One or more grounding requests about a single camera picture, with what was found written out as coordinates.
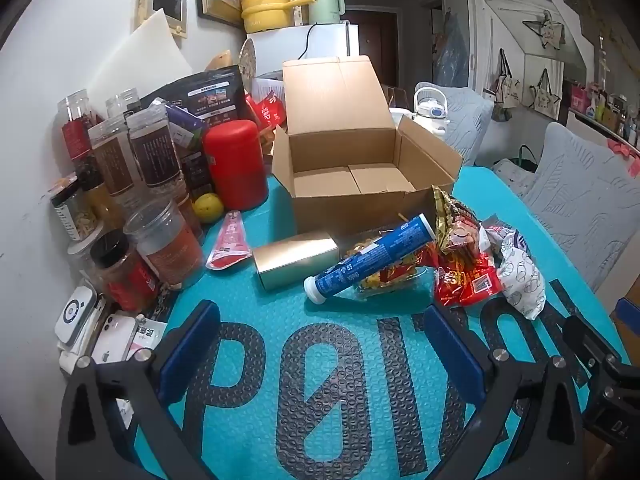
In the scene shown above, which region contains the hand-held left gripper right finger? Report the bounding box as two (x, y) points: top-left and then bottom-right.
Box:
(424, 304), (587, 480)

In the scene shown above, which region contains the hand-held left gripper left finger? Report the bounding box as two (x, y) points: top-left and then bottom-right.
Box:
(54, 300), (222, 480)

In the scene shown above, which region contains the red snack packet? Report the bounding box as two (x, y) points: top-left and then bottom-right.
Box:
(432, 252), (503, 309)

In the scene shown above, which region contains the white printed snack packet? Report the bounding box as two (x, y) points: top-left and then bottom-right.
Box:
(479, 214), (547, 322)

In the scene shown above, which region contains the clear waffle snack bag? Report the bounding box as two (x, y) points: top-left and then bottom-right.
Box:
(345, 240), (435, 302)

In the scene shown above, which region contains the brown gold cereal packet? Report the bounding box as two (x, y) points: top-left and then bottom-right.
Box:
(431, 185), (482, 257)

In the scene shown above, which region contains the blue tube white cap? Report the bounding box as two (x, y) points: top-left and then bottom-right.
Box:
(303, 213), (439, 306)

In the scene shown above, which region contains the cardboard box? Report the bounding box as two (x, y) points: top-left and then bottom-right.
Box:
(271, 55), (464, 239)

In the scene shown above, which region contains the brown cardboard carton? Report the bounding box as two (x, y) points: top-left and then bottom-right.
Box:
(611, 310), (640, 361)

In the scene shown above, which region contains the white phone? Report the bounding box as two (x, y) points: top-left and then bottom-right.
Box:
(90, 312), (138, 363)

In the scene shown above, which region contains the black-lid jar red label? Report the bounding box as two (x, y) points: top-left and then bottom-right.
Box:
(89, 230), (158, 313)

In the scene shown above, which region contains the wide jar red-brown label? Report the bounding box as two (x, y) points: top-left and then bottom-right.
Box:
(123, 199), (206, 291)

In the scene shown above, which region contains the red white pouch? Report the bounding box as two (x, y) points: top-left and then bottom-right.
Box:
(205, 210), (252, 272)

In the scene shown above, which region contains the teal printed mat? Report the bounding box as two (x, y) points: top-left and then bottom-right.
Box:
(132, 165), (628, 480)

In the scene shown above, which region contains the grey quilted chair cushion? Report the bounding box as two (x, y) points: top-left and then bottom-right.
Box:
(415, 81), (495, 166)
(522, 121), (640, 293)

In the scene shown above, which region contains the white round-button device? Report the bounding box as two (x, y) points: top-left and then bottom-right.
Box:
(54, 285), (98, 346)

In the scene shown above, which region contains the gold box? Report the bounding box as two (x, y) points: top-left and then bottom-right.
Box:
(251, 232), (342, 293)

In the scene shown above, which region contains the lemon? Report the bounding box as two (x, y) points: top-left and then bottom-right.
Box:
(193, 192), (225, 224)

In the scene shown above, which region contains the amber jar dark lid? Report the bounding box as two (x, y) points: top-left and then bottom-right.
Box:
(75, 157), (126, 233)

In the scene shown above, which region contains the black-lid jar of nuts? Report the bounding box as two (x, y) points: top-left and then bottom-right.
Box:
(49, 180), (103, 243)

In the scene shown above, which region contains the red canister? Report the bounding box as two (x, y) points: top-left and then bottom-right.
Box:
(202, 119), (269, 211)

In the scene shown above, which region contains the clear jar brown label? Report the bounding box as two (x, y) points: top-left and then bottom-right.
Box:
(126, 105), (183, 191)
(88, 115), (143, 198)

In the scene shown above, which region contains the purple carton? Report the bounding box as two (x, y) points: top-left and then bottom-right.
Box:
(165, 102), (206, 151)

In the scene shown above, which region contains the white cartoon water bottle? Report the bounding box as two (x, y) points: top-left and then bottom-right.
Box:
(411, 86), (449, 136)

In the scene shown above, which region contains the red bag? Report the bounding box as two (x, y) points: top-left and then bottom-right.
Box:
(245, 87), (288, 131)

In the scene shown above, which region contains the clear jar red label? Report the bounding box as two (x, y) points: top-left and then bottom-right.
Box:
(56, 89), (96, 161)

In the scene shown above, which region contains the black pouch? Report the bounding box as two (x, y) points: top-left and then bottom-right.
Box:
(150, 65), (248, 128)

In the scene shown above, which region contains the canvas tote bag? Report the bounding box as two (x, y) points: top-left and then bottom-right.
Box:
(492, 49), (521, 121)

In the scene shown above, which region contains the empty clear jar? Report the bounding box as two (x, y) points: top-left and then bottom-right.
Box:
(105, 87), (141, 118)

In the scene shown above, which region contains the woven round mat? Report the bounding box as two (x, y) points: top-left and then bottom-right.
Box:
(239, 39), (258, 88)

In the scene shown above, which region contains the white foam board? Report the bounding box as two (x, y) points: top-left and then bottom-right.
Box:
(85, 8), (195, 106)

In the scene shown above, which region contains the dark wooden door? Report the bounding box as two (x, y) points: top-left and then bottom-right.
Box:
(345, 7), (400, 86)

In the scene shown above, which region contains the white fridge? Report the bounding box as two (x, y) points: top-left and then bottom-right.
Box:
(245, 22), (361, 81)

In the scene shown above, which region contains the yellow pot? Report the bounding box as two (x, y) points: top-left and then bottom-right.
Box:
(237, 0), (308, 33)

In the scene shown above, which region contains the green kettle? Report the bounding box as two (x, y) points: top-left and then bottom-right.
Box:
(306, 0), (346, 26)

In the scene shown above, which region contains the green-handled bag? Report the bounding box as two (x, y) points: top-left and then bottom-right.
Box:
(515, 144), (541, 171)

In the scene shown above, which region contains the black kettle cable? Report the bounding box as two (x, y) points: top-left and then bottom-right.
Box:
(297, 22), (321, 61)

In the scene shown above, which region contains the wall intercom panel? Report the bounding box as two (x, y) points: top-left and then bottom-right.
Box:
(134, 0), (190, 40)

